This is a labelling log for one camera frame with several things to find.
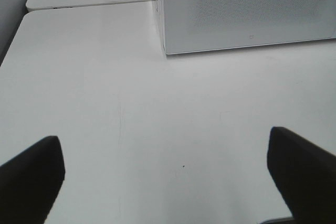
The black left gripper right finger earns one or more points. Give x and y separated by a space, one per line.
304 174

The white microwave door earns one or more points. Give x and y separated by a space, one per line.
203 25

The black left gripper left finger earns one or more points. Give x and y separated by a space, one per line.
31 181

